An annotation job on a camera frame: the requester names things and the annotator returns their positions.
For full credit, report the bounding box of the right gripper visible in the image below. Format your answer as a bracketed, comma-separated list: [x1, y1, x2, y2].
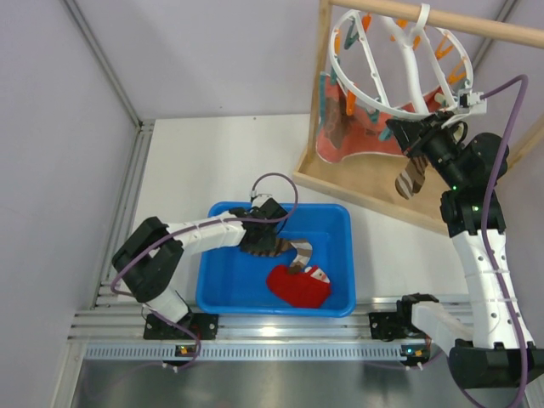
[388, 110, 467, 190]

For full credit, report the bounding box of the brown striped sock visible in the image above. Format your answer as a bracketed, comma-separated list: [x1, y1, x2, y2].
[394, 156, 428, 200]
[246, 235, 315, 275]

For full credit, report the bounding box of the salmon pink cloth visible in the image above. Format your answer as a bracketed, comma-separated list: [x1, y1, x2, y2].
[315, 71, 447, 165]

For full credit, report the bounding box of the white round clip hanger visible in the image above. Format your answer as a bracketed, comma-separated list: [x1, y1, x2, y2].
[326, 5, 474, 141]

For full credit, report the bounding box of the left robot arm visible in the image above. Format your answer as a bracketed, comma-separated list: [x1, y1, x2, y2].
[110, 199, 287, 337]

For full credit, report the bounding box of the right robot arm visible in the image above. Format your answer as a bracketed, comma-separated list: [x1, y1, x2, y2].
[386, 112, 543, 389]

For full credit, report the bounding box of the wooden hanger stand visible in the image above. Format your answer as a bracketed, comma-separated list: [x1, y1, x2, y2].
[293, 1, 543, 233]

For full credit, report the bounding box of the blue plastic bin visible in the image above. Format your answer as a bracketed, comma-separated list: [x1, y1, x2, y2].
[195, 203, 356, 318]

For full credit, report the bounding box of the brown hanging sock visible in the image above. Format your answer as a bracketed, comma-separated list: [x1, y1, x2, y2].
[323, 96, 354, 150]

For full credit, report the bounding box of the red santa sock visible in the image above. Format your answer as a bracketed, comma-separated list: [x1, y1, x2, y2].
[266, 265, 332, 309]

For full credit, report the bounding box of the white base board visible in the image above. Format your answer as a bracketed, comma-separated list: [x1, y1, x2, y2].
[134, 114, 468, 302]

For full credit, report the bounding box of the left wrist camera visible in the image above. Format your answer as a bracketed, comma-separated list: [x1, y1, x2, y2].
[249, 194, 287, 220]

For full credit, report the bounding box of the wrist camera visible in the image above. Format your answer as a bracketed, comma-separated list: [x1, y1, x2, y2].
[456, 88, 487, 116]
[249, 194, 287, 220]

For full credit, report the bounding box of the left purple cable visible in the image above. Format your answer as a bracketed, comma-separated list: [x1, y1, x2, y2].
[110, 172, 299, 373]

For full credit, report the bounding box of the purple cable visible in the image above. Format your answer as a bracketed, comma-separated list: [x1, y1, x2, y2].
[450, 74, 530, 408]
[110, 172, 299, 373]

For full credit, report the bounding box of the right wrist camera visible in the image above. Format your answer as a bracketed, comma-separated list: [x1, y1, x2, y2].
[456, 88, 487, 116]

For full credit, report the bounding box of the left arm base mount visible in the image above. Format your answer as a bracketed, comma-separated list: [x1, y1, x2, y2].
[143, 301, 219, 341]

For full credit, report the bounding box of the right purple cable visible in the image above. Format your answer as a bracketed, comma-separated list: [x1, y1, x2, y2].
[450, 74, 530, 408]

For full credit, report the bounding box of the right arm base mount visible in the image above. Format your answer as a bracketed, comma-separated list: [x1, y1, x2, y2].
[368, 312, 424, 342]

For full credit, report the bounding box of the aluminium rail frame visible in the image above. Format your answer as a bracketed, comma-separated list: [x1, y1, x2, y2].
[50, 0, 544, 408]

